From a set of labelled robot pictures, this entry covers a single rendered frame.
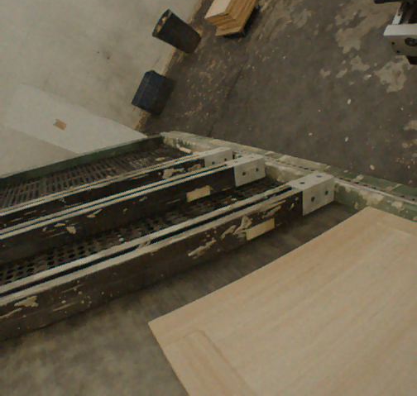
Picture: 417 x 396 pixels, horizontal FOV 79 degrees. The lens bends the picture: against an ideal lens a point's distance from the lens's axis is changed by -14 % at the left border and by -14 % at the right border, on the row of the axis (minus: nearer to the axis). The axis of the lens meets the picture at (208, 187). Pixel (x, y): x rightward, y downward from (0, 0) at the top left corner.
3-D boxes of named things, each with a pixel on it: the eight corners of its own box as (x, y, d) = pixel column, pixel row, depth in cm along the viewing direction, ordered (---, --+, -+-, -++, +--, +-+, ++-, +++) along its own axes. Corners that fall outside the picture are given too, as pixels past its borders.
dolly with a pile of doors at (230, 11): (266, 2, 309) (242, -20, 286) (246, 37, 315) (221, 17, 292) (237, 11, 359) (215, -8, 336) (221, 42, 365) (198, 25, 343)
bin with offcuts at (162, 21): (207, 28, 421) (174, 5, 385) (193, 56, 427) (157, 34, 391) (194, 32, 463) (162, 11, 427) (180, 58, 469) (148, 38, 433)
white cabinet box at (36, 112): (155, 142, 425) (19, 82, 310) (140, 177, 431) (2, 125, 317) (145, 135, 475) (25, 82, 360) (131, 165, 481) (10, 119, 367)
